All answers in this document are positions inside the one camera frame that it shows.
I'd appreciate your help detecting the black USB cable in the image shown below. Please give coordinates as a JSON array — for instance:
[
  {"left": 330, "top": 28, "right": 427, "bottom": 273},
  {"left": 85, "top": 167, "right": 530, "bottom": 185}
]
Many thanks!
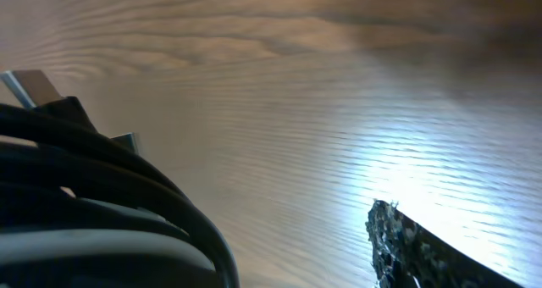
[{"left": 0, "top": 69, "right": 241, "bottom": 288}]

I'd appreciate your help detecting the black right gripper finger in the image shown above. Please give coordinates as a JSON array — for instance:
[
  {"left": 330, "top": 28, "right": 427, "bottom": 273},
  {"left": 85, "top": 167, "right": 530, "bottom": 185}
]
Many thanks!
[{"left": 366, "top": 200, "right": 520, "bottom": 288}]

